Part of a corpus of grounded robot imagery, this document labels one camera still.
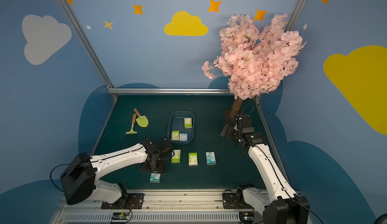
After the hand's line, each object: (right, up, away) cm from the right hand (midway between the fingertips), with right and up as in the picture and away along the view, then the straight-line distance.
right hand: (231, 130), depth 82 cm
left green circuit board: (-57, -40, -10) cm, 70 cm away
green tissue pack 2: (-25, +2, +20) cm, 32 cm away
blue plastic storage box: (-33, +2, +24) cm, 41 cm away
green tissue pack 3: (-33, -5, +15) cm, 37 cm away
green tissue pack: (-21, -17, +4) cm, 28 cm away
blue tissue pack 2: (-28, -6, +14) cm, 32 cm away
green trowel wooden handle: (-58, +4, +24) cm, 63 cm away
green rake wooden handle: (-64, +3, +22) cm, 68 cm away
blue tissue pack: (-42, -26, -2) cm, 49 cm away
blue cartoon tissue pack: (-11, -17, +5) cm, 21 cm away
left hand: (-41, -21, -1) cm, 46 cm away
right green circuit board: (+5, -42, -9) cm, 43 cm away
